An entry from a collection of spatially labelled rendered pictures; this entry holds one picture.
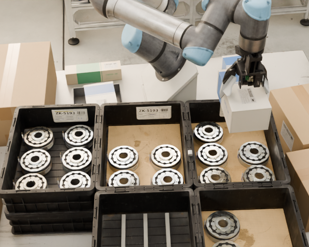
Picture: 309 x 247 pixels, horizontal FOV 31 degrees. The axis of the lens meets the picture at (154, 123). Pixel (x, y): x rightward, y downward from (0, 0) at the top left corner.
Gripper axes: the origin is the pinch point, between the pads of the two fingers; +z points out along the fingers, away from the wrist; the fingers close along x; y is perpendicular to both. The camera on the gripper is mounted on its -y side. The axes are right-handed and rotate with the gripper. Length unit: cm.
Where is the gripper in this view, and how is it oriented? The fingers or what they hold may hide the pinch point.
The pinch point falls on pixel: (243, 94)
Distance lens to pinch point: 172.4
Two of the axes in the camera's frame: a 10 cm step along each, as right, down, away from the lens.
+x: 9.9, -0.9, 0.7
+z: 0.1, 7.2, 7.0
